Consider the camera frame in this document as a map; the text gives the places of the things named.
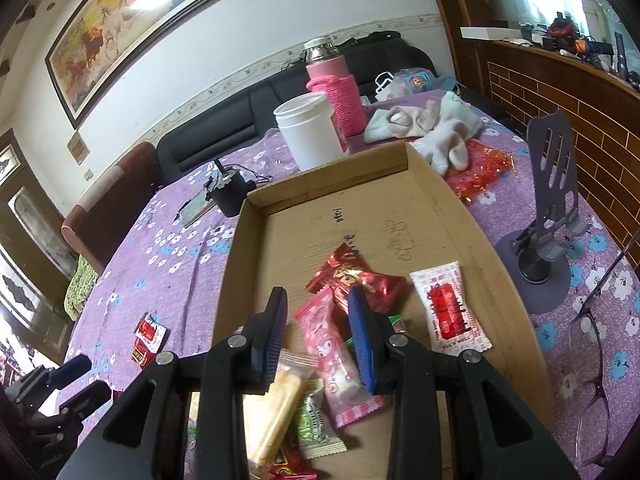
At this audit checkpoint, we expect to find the grey phone stand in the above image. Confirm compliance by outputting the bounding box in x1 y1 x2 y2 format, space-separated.
496 110 588 315

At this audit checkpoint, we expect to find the wooden brick-pattern cabinet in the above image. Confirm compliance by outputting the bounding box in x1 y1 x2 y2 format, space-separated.
436 0 639 244

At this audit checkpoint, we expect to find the framed horse painting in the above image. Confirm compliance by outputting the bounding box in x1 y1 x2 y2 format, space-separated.
46 0 213 128

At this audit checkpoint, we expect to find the red foil wrapper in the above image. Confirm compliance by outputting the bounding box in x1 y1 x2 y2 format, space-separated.
445 140 514 205

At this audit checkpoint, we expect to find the small white red packet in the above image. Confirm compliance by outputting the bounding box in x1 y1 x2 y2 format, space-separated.
131 312 169 370

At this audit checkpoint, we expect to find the wooden glass door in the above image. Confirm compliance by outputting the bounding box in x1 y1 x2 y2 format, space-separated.
1 129 77 364

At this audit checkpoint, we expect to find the pink snack packet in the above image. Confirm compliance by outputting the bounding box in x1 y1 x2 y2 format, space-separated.
295 286 384 429

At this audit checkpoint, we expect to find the shallow cardboard box tray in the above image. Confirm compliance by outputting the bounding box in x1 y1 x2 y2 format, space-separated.
186 140 554 480

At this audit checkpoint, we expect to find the notebook on table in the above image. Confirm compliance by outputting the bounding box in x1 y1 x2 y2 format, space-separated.
176 188 216 228

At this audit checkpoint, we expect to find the yellow cake bar packet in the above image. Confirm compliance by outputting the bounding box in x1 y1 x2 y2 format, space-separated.
243 350 319 470

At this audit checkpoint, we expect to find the black leather sofa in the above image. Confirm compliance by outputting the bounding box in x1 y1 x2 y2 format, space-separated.
156 30 435 185

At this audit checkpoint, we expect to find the maroon armchair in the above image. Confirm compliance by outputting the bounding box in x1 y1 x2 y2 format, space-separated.
61 142 162 274

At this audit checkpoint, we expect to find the white red snack packet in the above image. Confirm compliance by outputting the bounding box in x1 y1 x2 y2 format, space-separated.
410 261 492 356

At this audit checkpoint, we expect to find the white socks pile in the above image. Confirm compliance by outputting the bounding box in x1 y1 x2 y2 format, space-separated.
363 91 484 177

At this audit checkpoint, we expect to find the purple floral tablecloth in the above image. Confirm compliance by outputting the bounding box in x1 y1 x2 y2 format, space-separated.
68 118 639 479

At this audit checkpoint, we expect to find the small wall plaque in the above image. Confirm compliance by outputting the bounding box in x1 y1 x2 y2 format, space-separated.
66 130 90 165

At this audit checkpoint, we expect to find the green white snack packet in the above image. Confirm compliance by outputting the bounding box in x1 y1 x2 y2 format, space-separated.
293 389 347 460

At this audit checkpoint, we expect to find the black cylindrical cup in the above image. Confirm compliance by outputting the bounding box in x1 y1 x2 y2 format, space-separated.
205 159 257 218

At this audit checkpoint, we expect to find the dark red foil snack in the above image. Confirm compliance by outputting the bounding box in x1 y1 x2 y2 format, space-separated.
306 243 408 314

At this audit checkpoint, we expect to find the white plastic jar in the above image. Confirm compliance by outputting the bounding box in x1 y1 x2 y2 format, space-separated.
273 91 348 171

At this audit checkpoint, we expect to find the green patterned cushion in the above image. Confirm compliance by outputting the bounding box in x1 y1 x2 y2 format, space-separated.
64 256 99 322

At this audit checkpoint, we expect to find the plastic bag with print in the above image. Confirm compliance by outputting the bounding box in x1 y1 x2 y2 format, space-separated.
374 67 442 102

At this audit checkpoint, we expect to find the pink sleeved thermos bottle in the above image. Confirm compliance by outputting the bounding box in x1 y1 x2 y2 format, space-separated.
304 36 368 136

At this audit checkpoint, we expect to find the small red candy bar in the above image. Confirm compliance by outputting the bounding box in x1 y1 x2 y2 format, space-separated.
268 440 318 480

